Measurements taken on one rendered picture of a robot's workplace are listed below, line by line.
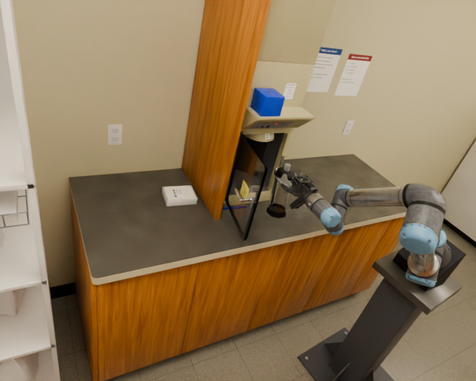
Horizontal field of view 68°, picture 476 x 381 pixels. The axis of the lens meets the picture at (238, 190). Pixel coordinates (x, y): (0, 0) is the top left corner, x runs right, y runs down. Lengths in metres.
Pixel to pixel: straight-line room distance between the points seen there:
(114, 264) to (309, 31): 1.25
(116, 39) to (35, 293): 1.27
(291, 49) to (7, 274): 1.42
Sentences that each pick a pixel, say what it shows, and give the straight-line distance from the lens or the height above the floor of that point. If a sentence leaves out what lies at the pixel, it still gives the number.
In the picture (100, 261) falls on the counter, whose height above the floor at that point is 0.94.
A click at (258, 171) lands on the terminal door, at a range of 1.47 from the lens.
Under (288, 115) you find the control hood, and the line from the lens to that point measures 1.64.
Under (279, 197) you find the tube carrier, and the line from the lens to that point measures 1.71.
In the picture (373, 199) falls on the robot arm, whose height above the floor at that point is 1.38.
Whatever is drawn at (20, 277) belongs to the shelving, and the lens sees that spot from 1.57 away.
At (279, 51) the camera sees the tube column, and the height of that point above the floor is 1.75.
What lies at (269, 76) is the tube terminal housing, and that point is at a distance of 1.62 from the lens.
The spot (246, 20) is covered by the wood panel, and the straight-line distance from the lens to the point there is 1.49.
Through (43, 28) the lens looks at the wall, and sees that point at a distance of 1.75.
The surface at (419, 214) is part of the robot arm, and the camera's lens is 1.33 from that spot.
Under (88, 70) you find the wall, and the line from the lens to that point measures 1.82.
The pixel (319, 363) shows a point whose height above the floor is 0.01.
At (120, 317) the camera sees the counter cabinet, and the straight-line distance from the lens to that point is 1.79.
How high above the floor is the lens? 2.07
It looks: 33 degrees down
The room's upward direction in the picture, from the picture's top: 14 degrees clockwise
